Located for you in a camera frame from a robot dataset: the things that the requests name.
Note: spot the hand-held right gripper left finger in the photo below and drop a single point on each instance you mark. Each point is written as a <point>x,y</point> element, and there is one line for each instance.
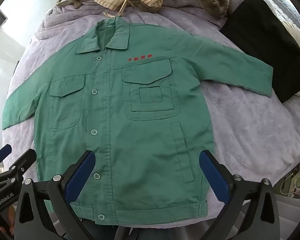
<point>82,176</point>

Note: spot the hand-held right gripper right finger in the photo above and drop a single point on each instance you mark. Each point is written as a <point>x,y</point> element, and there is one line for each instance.
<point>213,177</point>

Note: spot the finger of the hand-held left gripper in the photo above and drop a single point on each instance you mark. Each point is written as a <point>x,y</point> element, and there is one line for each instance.
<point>1,153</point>
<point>23,162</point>

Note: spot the green work jacket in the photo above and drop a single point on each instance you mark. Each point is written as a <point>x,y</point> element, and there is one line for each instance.
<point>140,130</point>

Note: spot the purple embossed blanket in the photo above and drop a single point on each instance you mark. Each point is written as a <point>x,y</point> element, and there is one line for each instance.
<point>240,130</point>

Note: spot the black cloth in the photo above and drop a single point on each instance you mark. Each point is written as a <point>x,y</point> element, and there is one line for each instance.
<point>265,45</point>

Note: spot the white quilted mattress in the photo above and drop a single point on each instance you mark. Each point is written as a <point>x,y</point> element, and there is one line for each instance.
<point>285,2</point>

